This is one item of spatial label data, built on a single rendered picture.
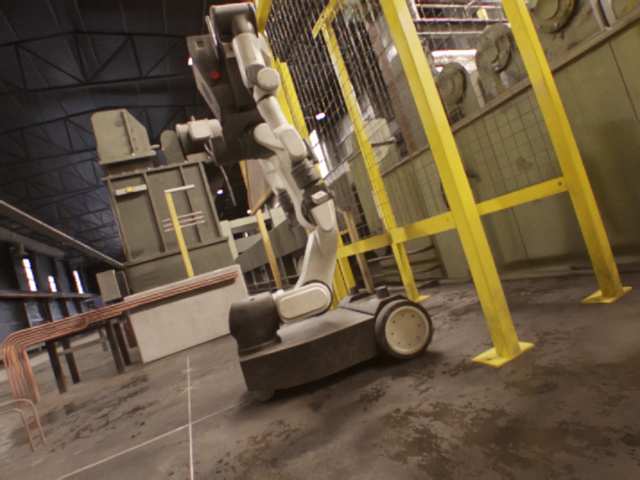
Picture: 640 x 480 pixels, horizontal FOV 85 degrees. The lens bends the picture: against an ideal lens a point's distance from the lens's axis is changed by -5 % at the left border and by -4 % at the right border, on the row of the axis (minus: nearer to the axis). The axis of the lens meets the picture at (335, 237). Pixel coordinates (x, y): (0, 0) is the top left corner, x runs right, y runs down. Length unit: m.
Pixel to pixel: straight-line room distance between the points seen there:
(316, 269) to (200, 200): 3.09
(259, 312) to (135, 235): 3.09
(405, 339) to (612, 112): 1.19
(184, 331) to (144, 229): 1.35
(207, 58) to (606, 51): 1.51
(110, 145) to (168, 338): 2.26
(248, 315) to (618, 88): 1.62
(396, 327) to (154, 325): 2.55
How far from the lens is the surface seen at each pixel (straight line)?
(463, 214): 1.07
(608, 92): 1.81
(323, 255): 1.44
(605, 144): 1.83
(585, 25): 1.94
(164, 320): 3.50
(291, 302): 1.37
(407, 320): 1.31
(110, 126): 4.77
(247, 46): 1.43
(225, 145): 1.49
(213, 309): 3.50
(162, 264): 4.24
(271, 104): 1.34
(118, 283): 6.22
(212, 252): 4.25
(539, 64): 1.50
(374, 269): 3.72
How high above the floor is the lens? 0.43
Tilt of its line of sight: 2 degrees up
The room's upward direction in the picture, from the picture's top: 17 degrees counter-clockwise
